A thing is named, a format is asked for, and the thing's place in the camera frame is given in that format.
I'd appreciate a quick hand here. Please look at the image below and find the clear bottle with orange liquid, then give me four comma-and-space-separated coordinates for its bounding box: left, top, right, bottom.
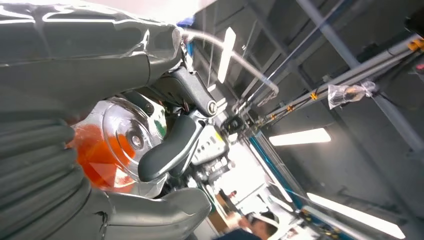
66, 95, 169, 200

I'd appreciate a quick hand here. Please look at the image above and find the ribbed grey left arm sleeve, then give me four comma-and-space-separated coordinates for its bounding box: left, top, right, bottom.
0, 115, 100, 240

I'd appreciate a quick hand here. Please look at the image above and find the short rectangular ceiling light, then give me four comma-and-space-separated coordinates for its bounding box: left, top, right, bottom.
268, 127, 332, 147

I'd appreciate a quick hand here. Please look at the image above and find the person wearing white headset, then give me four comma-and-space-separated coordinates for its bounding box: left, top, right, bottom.
215, 211, 282, 240

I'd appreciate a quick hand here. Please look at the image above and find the plastic wrapped ceiling device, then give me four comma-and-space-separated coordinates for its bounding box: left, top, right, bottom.
327, 80, 378, 111

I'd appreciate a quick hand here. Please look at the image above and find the long ceiling light strip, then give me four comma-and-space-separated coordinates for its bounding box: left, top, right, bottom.
306, 192, 407, 240

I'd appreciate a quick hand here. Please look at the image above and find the grey ceiling pipe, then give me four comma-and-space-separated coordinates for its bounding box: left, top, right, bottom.
295, 0, 424, 154

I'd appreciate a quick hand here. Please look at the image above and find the translucent white hose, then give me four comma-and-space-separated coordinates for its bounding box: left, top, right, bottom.
182, 28, 280, 98

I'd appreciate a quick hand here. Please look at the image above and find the blue and silver frame beam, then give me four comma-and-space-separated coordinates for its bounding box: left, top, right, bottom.
247, 134, 335, 240

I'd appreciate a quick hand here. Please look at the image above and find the grey rail with yellow clips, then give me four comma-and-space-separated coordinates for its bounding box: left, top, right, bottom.
264, 34, 424, 123

